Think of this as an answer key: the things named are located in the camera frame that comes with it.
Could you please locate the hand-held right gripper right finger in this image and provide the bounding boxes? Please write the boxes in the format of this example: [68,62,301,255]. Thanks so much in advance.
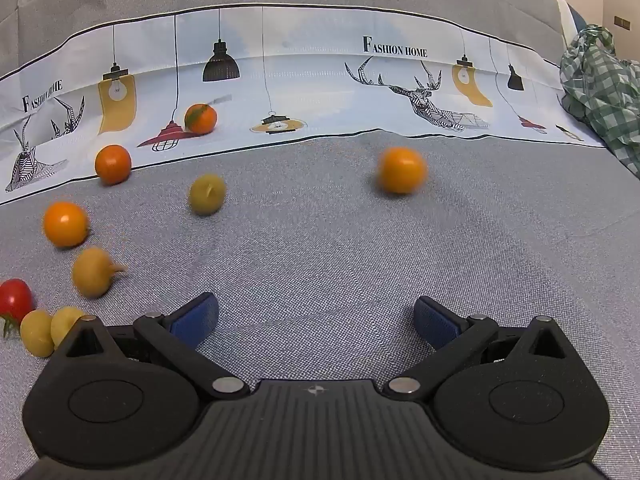
[382,296,576,401]

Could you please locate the orange mandarin with green leaf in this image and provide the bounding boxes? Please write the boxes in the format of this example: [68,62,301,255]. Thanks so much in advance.
[184,103,218,136]

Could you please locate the blue fabric sofa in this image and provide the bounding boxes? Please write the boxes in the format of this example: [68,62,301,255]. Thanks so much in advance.
[570,5,590,43]

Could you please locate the small yellow-green fruit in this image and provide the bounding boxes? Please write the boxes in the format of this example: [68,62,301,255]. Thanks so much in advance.
[188,174,227,217]
[20,309,55,358]
[71,246,128,300]
[50,306,87,348]

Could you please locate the red cherry tomato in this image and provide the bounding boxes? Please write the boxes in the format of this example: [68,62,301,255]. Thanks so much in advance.
[0,279,35,338]

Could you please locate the grey printed sofa cover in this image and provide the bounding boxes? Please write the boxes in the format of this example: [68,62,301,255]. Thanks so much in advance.
[0,0,640,466]

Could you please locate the green checked cloth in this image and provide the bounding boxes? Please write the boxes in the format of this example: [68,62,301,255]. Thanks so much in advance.
[559,24,640,178]

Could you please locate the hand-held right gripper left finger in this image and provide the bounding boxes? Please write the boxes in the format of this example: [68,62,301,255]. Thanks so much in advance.
[60,292,251,401]

